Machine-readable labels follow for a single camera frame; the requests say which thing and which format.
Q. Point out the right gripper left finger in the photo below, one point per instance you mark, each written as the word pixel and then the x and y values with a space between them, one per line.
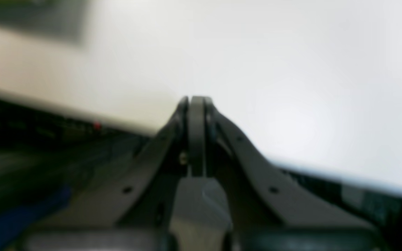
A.
pixel 134 212

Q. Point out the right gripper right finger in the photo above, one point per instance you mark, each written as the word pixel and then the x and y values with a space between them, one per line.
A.
pixel 269 211

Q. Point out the blue box overhead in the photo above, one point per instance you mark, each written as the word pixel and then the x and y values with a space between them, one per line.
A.
pixel 16 220

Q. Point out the black power strip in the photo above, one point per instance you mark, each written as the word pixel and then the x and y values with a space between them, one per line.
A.
pixel 23 126

